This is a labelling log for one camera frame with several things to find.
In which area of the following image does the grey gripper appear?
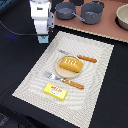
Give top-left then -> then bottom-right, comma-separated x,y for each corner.
34,12 -> 55,35

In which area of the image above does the orange bread loaf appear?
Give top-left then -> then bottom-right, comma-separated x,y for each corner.
59,57 -> 83,73

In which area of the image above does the yellow butter box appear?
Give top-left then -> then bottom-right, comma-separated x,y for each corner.
44,84 -> 67,100

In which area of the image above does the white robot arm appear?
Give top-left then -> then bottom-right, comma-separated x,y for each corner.
30,0 -> 55,35

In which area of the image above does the pink serving board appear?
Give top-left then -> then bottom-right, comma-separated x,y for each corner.
55,0 -> 128,42

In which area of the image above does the dark grey saucepan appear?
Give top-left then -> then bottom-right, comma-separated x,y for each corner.
55,2 -> 84,21

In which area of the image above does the dark grey stock pot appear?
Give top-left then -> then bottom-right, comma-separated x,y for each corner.
81,0 -> 104,24

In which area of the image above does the round wooden plate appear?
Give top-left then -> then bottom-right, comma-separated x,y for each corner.
55,55 -> 83,78

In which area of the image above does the beige bowl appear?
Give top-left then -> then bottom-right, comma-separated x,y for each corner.
116,4 -> 128,30

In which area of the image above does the beige woven placemat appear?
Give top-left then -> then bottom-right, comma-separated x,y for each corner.
13,31 -> 113,128

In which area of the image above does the black cable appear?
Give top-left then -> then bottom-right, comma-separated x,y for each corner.
0,20 -> 38,37

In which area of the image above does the wooden handled knife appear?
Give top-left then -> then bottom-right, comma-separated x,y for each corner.
58,50 -> 97,63

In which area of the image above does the wooden handled fork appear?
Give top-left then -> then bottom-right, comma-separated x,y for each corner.
44,72 -> 84,89

